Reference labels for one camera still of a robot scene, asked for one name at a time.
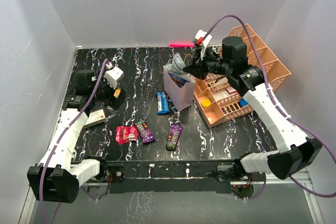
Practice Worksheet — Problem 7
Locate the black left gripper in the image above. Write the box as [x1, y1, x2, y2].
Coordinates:
[91, 71, 126, 110]

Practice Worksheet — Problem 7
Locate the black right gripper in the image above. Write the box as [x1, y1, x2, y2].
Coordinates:
[183, 46, 233, 81]

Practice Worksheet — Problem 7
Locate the yellow m&m's bag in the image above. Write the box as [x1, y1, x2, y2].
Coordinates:
[113, 88, 121, 98]

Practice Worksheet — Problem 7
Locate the red himalaya snack packet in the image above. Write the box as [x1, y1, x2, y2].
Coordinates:
[115, 126, 138, 145]

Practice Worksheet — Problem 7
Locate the grey snack packet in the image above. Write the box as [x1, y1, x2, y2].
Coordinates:
[166, 53, 187, 75]

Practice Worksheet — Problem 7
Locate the blue burts chips bag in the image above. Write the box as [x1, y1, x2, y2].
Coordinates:
[168, 72, 189, 88]

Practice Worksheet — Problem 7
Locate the lilac paper bag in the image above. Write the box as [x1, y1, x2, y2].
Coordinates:
[163, 64, 196, 111]

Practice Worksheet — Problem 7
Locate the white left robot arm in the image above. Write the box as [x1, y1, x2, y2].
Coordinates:
[27, 67, 125, 203]

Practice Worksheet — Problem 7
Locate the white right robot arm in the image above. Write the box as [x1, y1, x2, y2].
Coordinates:
[183, 36, 322, 180]

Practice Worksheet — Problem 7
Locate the purple m&m's bag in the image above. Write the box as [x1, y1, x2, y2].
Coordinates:
[134, 120, 155, 145]
[165, 124, 183, 151]

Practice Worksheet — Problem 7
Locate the white cardboard box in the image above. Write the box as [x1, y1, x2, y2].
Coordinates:
[83, 109, 106, 129]

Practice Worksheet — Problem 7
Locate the red white staples box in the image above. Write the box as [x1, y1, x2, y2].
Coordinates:
[226, 86, 237, 95]

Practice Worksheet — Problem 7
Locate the white instruction leaflet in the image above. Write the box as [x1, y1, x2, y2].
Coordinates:
[213, 90, 230, 101]

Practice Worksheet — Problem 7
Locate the blue grey stamp block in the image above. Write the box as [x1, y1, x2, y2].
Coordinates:
[239, 98, 248, 108]

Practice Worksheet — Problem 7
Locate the pink tape marker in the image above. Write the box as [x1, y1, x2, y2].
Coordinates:
[169, 42, 195, 48]

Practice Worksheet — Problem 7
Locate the blue oreo snack pack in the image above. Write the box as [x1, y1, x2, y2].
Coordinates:
[155, 92, 170, 115]

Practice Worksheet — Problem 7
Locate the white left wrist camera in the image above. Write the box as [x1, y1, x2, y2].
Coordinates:
[104, 63, 124, 89]

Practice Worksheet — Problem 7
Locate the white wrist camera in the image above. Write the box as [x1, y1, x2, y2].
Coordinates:
[192, 30, 212, 60]
[104, 63, 124, 89]

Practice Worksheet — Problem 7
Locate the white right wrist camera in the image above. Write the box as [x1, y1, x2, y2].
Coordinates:
[192, 30, 212, 60]

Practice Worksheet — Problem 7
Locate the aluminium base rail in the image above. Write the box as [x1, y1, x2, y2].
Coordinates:
[18, 162, 323, 224]

